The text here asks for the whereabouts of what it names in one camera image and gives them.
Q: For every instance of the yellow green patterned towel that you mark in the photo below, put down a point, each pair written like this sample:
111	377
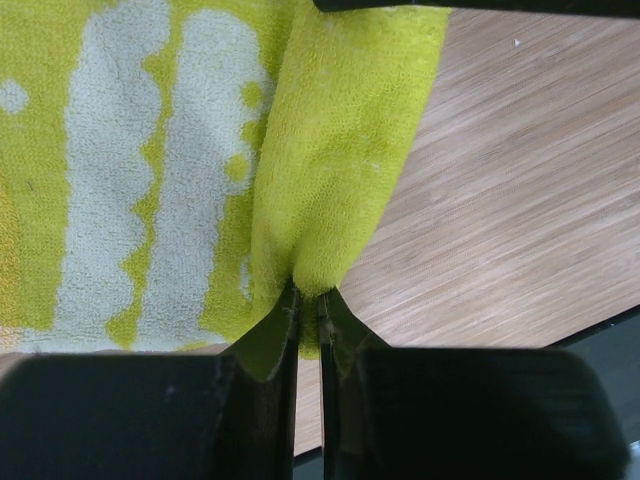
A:
166	166

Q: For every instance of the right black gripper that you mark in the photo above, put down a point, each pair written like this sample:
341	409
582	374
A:
622	9

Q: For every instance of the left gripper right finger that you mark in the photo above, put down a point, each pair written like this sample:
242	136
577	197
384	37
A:
459	413

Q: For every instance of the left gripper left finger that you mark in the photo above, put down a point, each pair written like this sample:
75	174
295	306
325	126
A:
143	416

